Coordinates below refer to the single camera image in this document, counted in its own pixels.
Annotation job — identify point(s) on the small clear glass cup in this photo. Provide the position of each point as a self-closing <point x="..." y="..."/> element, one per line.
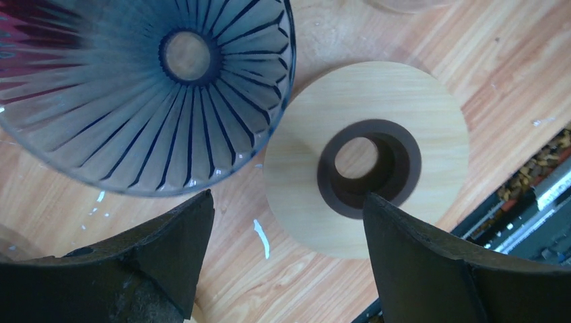
<point x="15" y="247"/>

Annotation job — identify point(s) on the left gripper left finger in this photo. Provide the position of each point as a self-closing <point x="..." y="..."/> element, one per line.
<point x="148" y="273"/>

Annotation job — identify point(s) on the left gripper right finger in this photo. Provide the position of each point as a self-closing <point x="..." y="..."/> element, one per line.
<point x="425" y="274"/>

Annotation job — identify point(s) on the blue glass dripper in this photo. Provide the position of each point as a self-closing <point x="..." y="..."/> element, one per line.
<point x="146" y="98"/>

